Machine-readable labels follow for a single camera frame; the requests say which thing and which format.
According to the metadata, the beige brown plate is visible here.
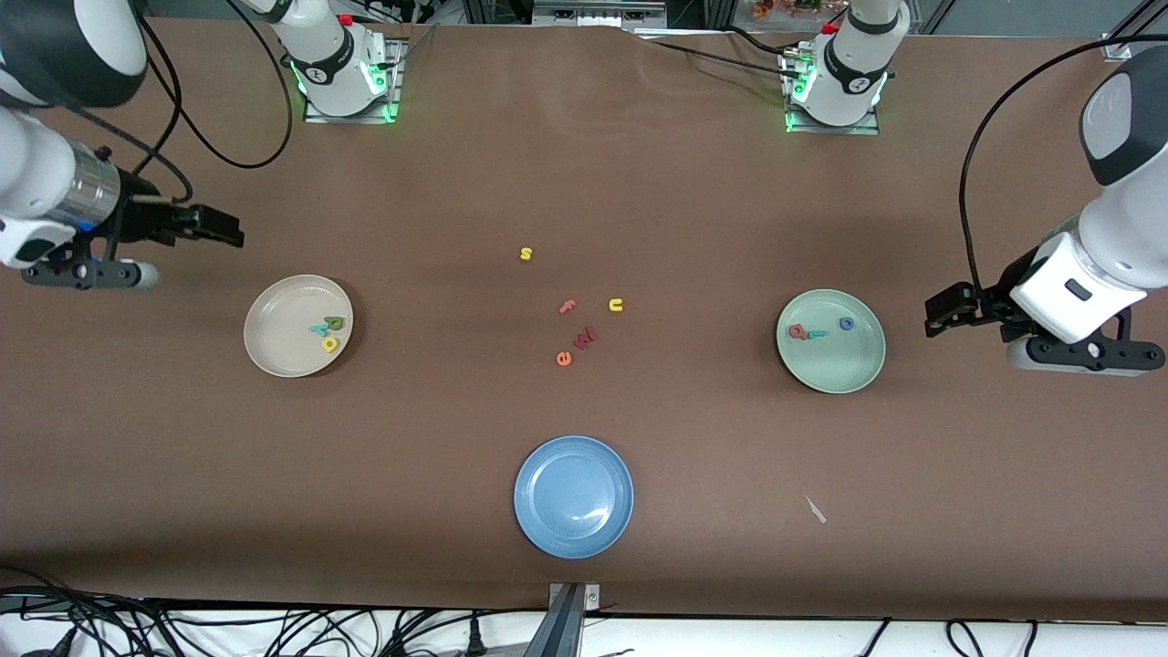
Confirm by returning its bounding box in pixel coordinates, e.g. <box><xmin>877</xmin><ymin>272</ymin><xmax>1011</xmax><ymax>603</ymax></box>
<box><xmin>244</xmin><ymin>275</ymin><xmax>355</xmax><ymax>379</ymax></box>

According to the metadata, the light green plate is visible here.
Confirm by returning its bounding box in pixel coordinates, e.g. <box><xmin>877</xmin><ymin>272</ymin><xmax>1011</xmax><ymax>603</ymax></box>
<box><xmin>776</xmin><ymin>289</ymin><xmax>887</xmax><ymax>395</ymax></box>

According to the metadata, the blue plate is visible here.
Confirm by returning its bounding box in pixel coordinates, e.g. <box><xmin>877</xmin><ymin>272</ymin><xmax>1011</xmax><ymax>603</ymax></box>
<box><xmin>514</xmin><ymin>435</ymin><xmax>635</xmax><ymax>559</ymax></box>

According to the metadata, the grey metal box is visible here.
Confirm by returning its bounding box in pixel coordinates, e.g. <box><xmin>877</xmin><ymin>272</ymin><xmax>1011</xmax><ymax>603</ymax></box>
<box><xmin>532</xmin><ymin>0</ymin><xmax>669</xmax><ymax>30</ymax></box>

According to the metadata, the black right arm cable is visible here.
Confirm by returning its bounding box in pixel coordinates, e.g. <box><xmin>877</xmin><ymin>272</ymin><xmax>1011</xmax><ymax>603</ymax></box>
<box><xmin>55</xmin><ymin>0</ymin><xmax>295</xmax><ymax>203</ymax></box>

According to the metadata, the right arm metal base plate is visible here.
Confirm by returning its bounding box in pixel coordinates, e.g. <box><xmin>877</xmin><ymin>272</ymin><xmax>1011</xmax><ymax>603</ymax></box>
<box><xmin>303</xmin><ymin>38</ymin><xmax>404</xmax><ymax>125</ymax></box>

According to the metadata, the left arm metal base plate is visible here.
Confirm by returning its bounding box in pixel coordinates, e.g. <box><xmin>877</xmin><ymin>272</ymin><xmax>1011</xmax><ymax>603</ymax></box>
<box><xmin>783</xmin><ymin>47</ymin><xmax>882</xmax><ymax>137</ymax></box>

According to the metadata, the aluminium frame corner bracket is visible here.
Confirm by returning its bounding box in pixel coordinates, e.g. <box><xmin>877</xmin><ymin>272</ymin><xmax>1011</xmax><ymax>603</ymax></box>
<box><xmin>1099</xmin><ymin>0</ymin><xmax>1168</xmax><ymax>61</ymax></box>

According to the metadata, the black cable on table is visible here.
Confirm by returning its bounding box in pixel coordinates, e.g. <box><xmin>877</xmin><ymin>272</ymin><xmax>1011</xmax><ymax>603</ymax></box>
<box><xmin>650</xmin><ymin>40</ymin><xmax>791</xmax><ymax>74</ymax></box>
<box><xmin>721</xmin><ymin>26</ymin><xmax>789</xmax><ymax>56</ymax></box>

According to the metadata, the metal table edge bracket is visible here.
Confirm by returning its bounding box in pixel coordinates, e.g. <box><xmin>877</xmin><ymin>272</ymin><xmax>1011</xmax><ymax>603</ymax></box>
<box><xmin>522</xmin><ymin>581</ymin><xmax>603</xmax><ymax>657</ymax></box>

